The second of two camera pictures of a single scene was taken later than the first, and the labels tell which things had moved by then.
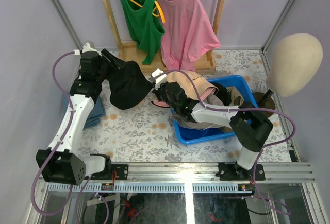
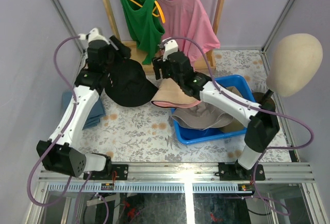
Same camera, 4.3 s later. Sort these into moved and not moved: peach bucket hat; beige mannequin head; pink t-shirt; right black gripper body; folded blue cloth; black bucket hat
Moved: right black gripper body; peach bucket hat
Not moved: folded blue cloth; black bucket hat; beige mannequin head; pink t-shirt
